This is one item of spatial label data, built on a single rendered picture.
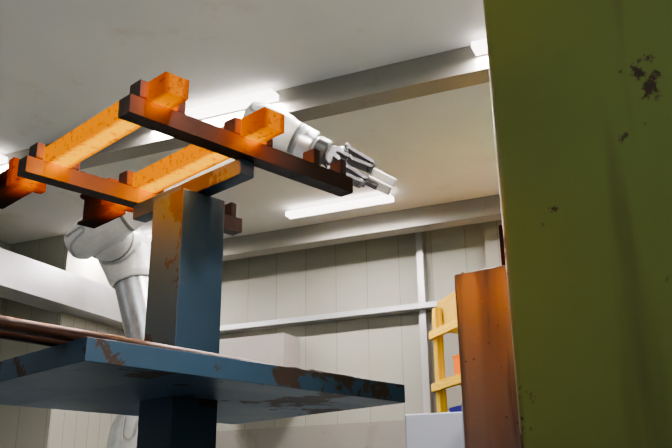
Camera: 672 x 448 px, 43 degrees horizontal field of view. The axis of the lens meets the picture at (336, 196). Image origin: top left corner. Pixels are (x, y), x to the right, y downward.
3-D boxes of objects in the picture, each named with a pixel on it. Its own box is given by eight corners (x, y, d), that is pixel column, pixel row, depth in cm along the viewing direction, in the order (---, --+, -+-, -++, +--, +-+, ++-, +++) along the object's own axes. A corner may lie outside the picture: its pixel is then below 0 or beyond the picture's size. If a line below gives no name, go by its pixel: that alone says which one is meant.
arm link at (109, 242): (107, 189, 228) (129, 206, 241) (49, 222, 229) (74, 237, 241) (123, 228, 223) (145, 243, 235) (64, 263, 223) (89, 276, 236)
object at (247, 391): (-68, 398, 88) (-65, 379, 88) (234, 424, 114) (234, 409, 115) (84, 361, 68) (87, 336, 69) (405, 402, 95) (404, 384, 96)
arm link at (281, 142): (302, 116, 224) (307, 125, 237) (251, 90, 226) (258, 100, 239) (283, 153, 224) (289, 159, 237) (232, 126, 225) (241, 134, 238)
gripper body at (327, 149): (311, 146, 223) (342, 162, 222) (324, 129, 229) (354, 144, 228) (304, 166, 228) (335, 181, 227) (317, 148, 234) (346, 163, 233)
